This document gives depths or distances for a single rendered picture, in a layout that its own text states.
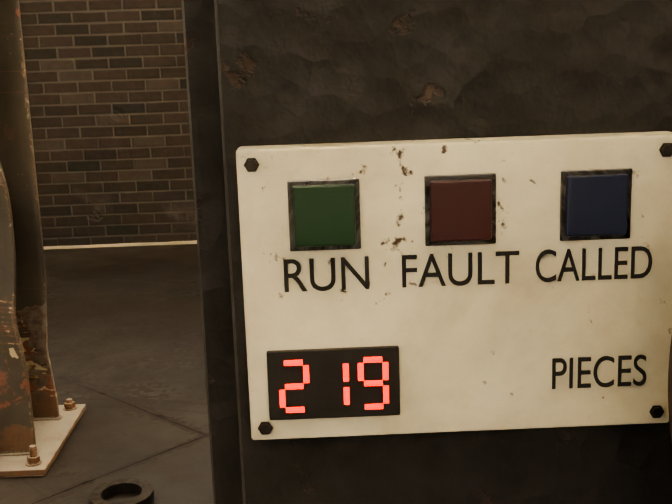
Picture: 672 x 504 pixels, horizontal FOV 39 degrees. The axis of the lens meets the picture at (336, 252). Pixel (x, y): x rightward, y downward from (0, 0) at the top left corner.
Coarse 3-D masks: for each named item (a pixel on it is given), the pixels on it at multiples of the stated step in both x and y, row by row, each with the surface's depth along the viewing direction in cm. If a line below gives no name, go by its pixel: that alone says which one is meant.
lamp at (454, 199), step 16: (432, 192) 56; (448, 192) 56; (464, 192) 56; (480, 192) 56; (432, 208) 56; (448, 208) 56; (464, 208) 56; (480, 208) 56; (432, 224) 56; (448, 224) 56; (464, 224) 56; (480, 224) 56; (432, 240) 56; (448, 240) 56; (464, 240) 57
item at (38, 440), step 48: (0, 0) 313; (0, 48) 316; (0, 96) 319; (0, 144) 323; (0, 192) 296; (0, 240) 299; (0, 288) 302; (0, 336) 305; (0, 384) 309; (48, 384) 340; (0, 432) 312; (48, 432) 332
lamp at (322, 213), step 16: (304, 192) 56; (320, 192) 56; (336, 192) 56; (352, 192) 56; (304, 208) 56; (320, 208) 56; (336, 208) 56; (352, 208) 56; (304, 224) 56; (320, 224) 56; (336, 224) 56; (352, 224) 56; (304, 240) 56; (320, 240) 56; (336, 240) 56; (352, 240) 56
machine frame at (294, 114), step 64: (192, 0) 64; (256, 0) 56; (320, 0) 56; (384, 0) 56; (448, 0) 56; (512, 0) 56; (576, 0) 56; (640, 0) 56; (192, 64) 64; (256, 64) 56; (320, 64) 57; (384, 64) 57; (448, 64) 57; (512, 64) 57; (576, 64) 57; (640, 64) 57; (192, 128) 66; (256, 128) 57; (320, 128) 57; (384, 128) 57; (448, 128) 58; (512, 128) 58; (576, 128) 58; (640, 128) 58; (256, 448) 61; (320, 448) 62; (384, 448) 62; (448, 448) 62; (512, 448) 62; (576, 448) 62; (640, 448) 62
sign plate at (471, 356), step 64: (256, 192) 56; (384, 192) 56; (512, 192) 56; (640, 192) 57; (256, 256) 57; (320, 256) 57; (384, 256) 57; (448, 256) 57; (512, 256) 57; (576, 256) 57; (640, 256) 57; (256, 320) 58; (320, 320) 58; (384, 320) 58; (448, 320) 58; (512, 320) 58; (576, 320) 58; (640, 320) 58; (256, 384) 58; (320, 384) 58; (384, 384) 58; (448, 384) 59; (512, 384) 59; (576, 384) 59; (640, 384) 59
